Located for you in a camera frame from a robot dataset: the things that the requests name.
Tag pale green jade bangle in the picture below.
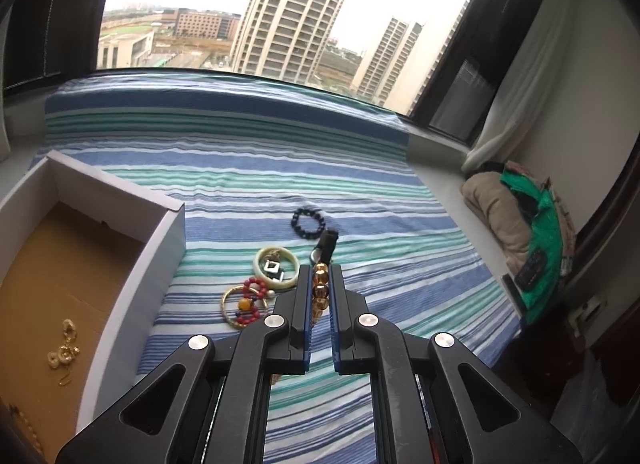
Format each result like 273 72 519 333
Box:
253 247 300 291

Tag amber bead bracelet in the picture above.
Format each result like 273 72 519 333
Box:
308 263 331 328

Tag red bead bracelet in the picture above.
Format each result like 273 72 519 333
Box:
232 277 274 326

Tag gold bangle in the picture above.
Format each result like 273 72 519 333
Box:
220 283 269 330

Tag black watch on stand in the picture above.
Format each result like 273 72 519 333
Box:
309 228 340 265

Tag striped blue green bedspread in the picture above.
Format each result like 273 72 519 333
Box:
29 69 524 464

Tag green cloth bag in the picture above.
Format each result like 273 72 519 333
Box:
500 169 564 325

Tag white cardboard box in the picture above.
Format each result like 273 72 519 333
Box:
1 151 186 463

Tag white right curtain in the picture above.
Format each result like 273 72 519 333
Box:
461 0 574 174

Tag black bead bracelet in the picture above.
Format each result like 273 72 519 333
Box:
290 206 327 240

